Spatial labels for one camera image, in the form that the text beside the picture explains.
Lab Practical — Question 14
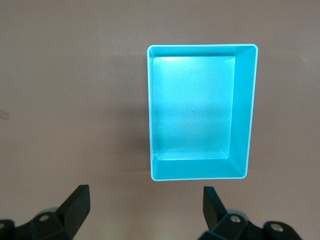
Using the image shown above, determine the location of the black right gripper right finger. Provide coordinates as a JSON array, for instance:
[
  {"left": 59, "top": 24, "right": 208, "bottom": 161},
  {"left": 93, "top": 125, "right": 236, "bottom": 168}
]
[{"left": 197, "top": 186, "right": 301, "bottom": 240}]

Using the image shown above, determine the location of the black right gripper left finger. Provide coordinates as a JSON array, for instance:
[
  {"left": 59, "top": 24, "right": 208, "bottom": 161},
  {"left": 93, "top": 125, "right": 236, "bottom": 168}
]
[{"left": 0, "top": 184, "right": 91, "bottom": 240}]

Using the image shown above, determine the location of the blue plastic box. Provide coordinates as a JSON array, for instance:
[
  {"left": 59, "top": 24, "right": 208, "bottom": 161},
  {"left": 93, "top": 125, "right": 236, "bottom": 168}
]
[{"left": 146, "top": 43, "right": 259, "bottom": 181}]

